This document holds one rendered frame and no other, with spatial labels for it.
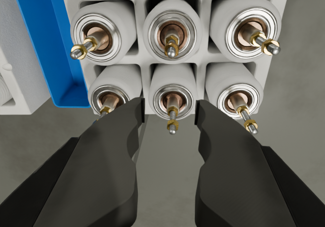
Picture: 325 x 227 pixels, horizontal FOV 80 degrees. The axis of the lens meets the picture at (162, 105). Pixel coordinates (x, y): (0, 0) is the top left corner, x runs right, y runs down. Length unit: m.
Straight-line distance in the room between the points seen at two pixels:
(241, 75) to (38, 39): 0.47
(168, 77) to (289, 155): 0.68
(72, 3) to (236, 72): 0.32
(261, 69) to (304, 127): 0.44
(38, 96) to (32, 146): 0.40
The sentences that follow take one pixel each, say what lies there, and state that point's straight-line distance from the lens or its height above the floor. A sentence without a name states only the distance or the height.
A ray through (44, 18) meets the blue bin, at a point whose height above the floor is 0.05.
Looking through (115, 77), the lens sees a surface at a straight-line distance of 0.37.
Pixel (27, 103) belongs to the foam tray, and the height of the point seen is 0.17.
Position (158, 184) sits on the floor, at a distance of 0.96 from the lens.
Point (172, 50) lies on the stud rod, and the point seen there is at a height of 0.34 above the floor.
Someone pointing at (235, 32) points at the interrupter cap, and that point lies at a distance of 0.33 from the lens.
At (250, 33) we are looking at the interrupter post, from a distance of 0.31.
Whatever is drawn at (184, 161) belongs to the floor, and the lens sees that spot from 0.84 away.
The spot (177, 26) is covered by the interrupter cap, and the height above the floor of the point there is 0.25.
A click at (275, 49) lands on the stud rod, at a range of 0.26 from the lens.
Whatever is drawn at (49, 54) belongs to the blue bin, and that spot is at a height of 0.08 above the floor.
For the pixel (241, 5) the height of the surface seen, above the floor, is 0.25.
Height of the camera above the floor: 0.57
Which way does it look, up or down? 58 degrees down
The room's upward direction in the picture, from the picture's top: 174 degrees counter-clockwise
